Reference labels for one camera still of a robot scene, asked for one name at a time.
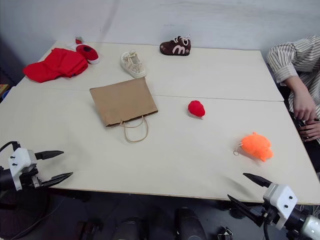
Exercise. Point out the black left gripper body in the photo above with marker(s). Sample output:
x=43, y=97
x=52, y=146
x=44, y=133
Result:
x=30, y=178

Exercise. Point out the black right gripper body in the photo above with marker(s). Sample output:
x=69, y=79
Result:
x=266, y=215

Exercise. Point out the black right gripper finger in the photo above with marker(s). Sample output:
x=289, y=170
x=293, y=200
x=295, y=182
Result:
x=258, y=181
x=243, y=208

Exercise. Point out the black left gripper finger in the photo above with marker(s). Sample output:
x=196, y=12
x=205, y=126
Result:
x=47, y=154
x=56, y=179

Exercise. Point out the black handheld device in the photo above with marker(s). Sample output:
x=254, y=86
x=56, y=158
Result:
x=299, y=125

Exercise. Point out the person's bare right forearm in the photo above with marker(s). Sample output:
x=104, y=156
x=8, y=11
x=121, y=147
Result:
x=297, y=86

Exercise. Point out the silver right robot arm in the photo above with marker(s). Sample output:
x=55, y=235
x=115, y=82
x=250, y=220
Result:
x=308, y=226

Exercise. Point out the brown paper bag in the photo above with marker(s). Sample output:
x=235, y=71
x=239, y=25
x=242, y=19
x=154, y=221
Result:
x=123, y=102

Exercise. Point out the person's left hand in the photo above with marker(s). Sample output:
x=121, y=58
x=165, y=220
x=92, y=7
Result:
x=312, y=130

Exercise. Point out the person's right hand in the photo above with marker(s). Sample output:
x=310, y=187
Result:
x=305, y=107

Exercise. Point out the small black metal clamp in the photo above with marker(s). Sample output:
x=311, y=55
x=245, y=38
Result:
x=225, y=234

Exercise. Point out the orange plush keychain toy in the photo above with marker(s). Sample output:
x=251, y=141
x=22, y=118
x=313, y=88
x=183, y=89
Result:
x=256, y=146

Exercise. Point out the dark round fan grille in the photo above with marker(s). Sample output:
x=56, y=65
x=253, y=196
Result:
x=20, y=215

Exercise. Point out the dark rounded shape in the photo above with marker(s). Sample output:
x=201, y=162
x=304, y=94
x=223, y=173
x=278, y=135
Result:
x=133, y=228
x=190, y=225

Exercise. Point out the blue round object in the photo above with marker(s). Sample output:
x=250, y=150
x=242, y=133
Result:
x=5, y=95

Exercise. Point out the yellow box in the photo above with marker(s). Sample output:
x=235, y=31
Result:
x=3, y=88

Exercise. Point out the red folded cloth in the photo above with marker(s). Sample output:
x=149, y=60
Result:
x=56, y=65

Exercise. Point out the small red plush toy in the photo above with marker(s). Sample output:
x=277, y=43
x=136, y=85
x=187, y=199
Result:
x=196, y=108

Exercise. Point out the red slip-on shoe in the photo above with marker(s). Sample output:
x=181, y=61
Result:
x=88, y=52

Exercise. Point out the white lace-up shoe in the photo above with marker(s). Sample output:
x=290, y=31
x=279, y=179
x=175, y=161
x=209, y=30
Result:
x=133, y=66

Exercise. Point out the person in striped shirt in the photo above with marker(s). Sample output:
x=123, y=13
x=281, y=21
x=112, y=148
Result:
x=297, y=57

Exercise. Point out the brown plush shoe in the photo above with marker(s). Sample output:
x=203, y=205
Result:
x=176, y=48

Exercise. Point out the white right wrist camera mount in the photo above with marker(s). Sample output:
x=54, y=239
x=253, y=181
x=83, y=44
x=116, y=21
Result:
x=281, y=200

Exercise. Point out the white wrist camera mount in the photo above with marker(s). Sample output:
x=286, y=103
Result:
x=20, y=158
x=281, y=200

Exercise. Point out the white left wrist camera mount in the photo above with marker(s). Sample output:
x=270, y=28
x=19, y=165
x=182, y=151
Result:
x=20, y=158

